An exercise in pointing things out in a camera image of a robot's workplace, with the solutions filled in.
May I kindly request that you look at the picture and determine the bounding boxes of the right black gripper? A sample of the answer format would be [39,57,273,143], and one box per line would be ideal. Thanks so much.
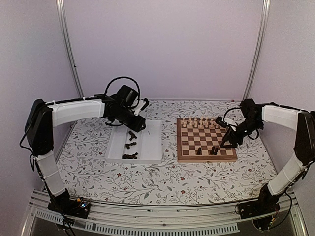
[220,118,262,148]

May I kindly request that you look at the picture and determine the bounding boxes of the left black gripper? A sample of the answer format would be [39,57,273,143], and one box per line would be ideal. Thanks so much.
[113,107,146,133]

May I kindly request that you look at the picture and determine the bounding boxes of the dark chess rook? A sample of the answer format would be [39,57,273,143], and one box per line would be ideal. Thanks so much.
[209,146,216,155]

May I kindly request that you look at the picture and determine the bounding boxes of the wooden chess board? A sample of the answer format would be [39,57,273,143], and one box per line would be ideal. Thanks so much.
[176,118,237,163]

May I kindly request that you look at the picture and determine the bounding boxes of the white plastic tray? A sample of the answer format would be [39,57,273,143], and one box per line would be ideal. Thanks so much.
[105,120,162,164]

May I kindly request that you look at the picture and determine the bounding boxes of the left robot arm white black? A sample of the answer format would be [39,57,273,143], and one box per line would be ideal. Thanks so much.
[24,85,149,213]

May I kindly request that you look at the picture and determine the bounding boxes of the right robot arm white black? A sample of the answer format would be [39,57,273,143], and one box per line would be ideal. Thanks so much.
[219,99,315,205]

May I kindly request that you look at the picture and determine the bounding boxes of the dark chess pieces in tray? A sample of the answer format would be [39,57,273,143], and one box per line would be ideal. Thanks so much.
[122,130,139,160]

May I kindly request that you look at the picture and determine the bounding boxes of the floral table cloth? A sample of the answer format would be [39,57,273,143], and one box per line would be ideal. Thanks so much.
[57,100,276,205]

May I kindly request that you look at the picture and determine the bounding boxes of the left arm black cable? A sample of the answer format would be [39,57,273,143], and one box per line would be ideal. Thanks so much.
[104,76,141,99]

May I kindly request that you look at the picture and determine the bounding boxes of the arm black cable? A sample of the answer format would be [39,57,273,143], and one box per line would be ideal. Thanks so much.
[104,76,141,99]
[223,107,243,123]

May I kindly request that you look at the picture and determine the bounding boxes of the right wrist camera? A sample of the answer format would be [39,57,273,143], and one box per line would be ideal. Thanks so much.
[215,117,237,128]

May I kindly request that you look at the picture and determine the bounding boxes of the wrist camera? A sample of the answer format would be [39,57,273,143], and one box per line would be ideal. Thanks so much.
[215,117,237,128]
[133,98,149,116]

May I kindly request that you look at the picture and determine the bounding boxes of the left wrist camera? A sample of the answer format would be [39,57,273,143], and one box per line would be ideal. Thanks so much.
[133,98,149,116]

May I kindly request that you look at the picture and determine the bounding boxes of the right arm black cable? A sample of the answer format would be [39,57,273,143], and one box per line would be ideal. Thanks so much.
[223,107,243,123]

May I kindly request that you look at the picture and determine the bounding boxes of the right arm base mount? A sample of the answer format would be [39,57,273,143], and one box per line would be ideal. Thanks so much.
[235,200,280,231]

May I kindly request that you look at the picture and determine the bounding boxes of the aluminium front rail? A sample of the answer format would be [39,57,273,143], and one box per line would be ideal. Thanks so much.
[21,191,310,236]

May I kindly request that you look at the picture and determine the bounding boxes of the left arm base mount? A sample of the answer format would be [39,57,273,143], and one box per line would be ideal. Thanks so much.
[48,196,91,219]

